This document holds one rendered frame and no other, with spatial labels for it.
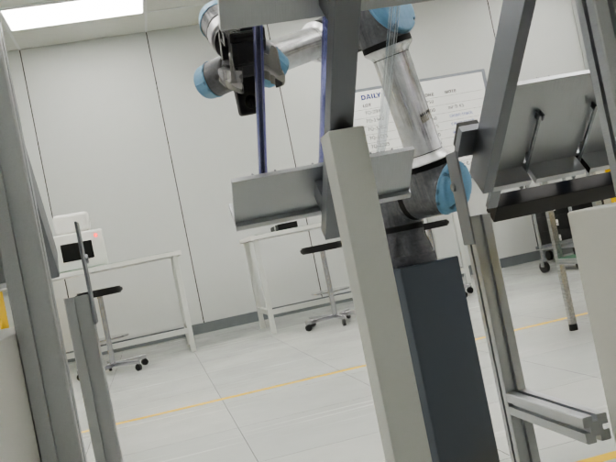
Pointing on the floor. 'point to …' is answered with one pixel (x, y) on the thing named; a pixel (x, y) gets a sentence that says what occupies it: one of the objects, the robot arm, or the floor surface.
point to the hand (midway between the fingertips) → (260, 89)
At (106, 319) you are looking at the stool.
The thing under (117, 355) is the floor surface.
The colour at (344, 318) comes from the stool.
